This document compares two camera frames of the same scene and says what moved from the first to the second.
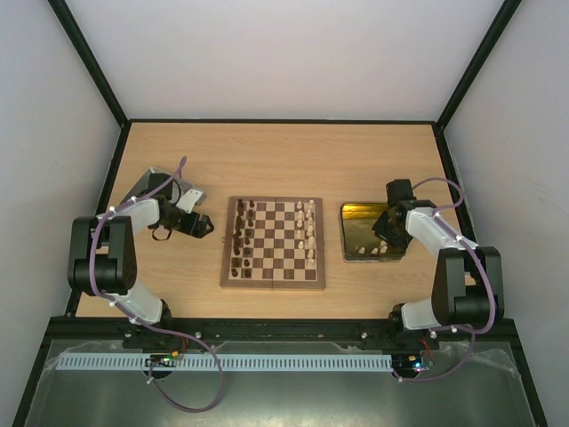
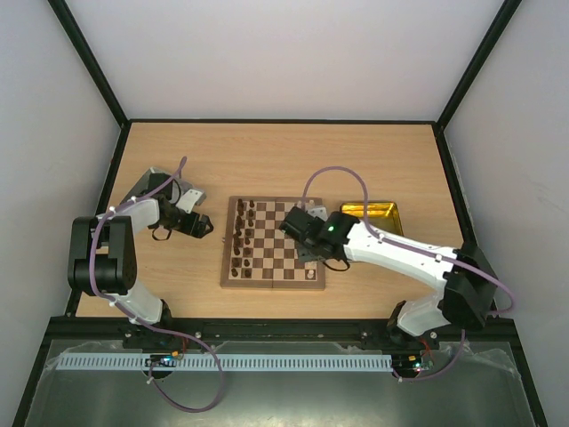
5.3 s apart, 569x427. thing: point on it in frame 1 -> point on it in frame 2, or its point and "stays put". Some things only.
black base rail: [171, 334] stays put
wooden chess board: [272, 242] stays put
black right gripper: [387, 229] -> [294, 221]
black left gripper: [198, 232] stays put
